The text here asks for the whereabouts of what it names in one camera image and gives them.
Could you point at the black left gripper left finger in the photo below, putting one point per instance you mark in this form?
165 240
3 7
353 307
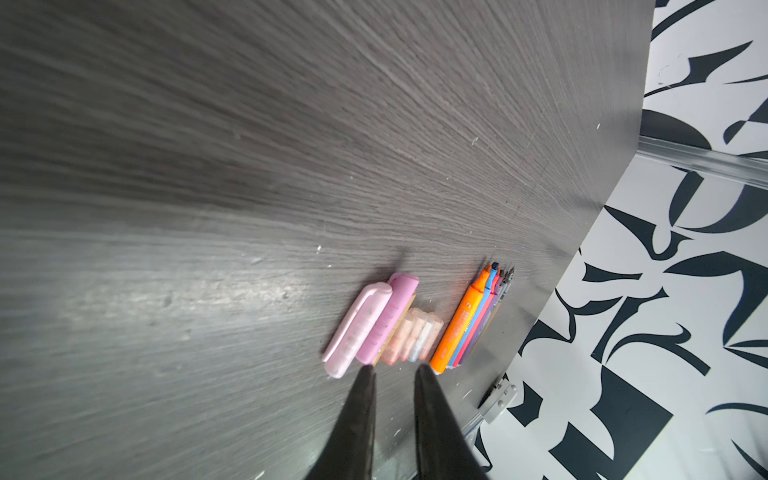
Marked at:
349 451

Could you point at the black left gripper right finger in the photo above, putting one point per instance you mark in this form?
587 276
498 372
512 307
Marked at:
441 450

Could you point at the orange highlighter pen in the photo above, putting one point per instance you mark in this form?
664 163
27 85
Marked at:
463 315

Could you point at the clear blue pen cap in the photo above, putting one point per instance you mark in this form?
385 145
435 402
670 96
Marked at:
422 339

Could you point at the blue highlighter pen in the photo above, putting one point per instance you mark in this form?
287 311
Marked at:
464 342

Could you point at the clear orange pen cap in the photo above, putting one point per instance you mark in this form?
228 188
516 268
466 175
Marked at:
435 325

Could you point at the light pink marker cap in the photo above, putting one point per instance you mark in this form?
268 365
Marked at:
355 328

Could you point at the clear pink pen cap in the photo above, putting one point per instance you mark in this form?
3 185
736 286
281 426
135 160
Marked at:
414 323

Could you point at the pink red highlighter pen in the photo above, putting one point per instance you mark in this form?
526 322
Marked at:
474 327

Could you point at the gold cap beige marker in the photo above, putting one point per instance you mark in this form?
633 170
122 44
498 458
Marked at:
491 307

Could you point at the purple highlighter pen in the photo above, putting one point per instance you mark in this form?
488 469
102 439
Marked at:
477 332

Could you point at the pink cap green marker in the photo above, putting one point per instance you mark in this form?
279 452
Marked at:
505 284

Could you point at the aluminium corner post back right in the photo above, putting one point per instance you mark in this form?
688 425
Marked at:
747 170

